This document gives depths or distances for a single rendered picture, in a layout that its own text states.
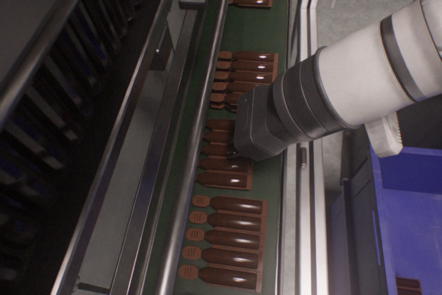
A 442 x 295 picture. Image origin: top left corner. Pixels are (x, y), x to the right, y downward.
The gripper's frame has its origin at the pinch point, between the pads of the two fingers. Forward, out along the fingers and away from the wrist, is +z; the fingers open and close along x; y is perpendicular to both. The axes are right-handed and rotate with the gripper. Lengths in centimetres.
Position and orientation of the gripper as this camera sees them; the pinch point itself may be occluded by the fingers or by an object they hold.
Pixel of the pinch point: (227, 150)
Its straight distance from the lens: 40.6
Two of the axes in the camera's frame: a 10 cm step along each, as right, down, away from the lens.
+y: -7.4, -3.8, -5.5
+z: -6.6, 2.8, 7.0
